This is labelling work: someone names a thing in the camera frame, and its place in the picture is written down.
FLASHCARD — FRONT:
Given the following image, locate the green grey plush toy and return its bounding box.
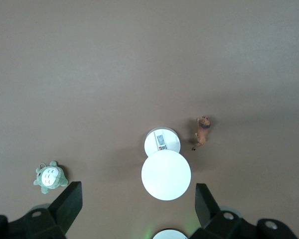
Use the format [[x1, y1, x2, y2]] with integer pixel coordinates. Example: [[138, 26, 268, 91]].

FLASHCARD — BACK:
[[33, 160, 69, 195]]

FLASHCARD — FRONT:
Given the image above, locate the brown lion figurine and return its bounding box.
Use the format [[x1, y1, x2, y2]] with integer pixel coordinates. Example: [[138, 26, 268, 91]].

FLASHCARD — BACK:
[[191, 115, 212, 152]]

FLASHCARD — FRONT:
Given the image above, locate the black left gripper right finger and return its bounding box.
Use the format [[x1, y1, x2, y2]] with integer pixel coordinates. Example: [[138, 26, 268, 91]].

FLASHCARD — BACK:
[[189, 183, 299, 239]]

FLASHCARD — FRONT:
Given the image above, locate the white desk lamp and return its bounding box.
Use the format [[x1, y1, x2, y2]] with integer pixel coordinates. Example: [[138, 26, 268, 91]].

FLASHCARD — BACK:
[[141, 126, 192, 201]]

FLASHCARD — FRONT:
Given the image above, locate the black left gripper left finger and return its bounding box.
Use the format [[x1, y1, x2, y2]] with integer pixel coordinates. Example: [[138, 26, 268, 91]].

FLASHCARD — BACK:
[[0, 181, 83, 239]]

